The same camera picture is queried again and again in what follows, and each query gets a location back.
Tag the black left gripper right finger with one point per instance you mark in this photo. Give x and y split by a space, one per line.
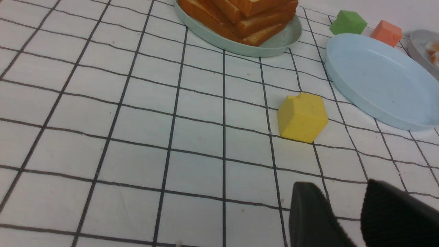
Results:
393 218

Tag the checkered white tablecloth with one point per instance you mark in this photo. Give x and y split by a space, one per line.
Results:
121 128

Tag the yellow foam block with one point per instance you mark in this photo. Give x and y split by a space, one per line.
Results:
302 118

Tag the light blue plate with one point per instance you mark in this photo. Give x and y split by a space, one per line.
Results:
383 82

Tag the fried egg toy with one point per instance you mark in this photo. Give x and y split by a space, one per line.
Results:
432 48

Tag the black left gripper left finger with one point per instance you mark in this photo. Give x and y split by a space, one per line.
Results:
312 222

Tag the grey plate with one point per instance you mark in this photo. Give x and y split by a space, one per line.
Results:
416 48

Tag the green foam block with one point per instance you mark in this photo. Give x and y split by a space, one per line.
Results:
348 22

